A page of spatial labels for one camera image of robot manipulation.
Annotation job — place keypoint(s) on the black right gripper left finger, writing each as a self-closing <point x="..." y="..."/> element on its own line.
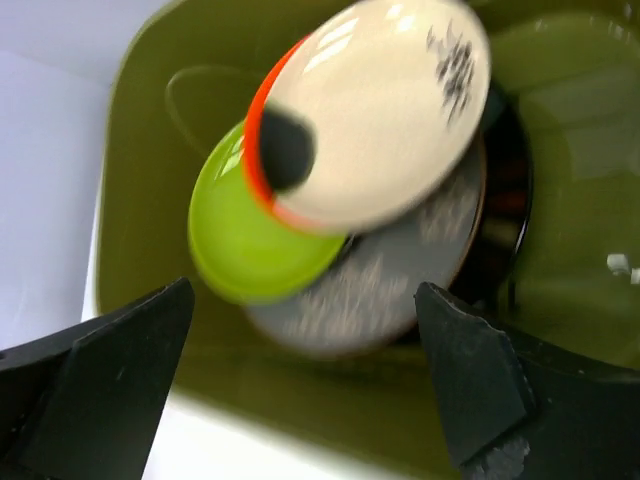
<point x="85" y="402"/>

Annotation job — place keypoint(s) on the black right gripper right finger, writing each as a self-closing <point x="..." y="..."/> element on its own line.
<point x="513" y="406"/>

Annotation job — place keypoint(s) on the striped dark rim plate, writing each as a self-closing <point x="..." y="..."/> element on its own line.
<point x="505" y="200"/>

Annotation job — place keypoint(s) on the grey reindeer plate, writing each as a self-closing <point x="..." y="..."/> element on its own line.
<point x="366" y="299"/>

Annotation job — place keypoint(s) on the lime green plate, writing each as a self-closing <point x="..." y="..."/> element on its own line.
<point x="240" y="252"/>

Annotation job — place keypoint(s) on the orange plate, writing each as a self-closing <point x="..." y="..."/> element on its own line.
<point x="281" y="143"/>

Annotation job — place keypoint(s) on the cream plate with black patch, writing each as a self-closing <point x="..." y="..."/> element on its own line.
<point x="401" y="87"/>

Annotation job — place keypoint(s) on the olive green plastic bin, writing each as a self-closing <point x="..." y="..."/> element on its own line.
<point x="245" y="408"/>

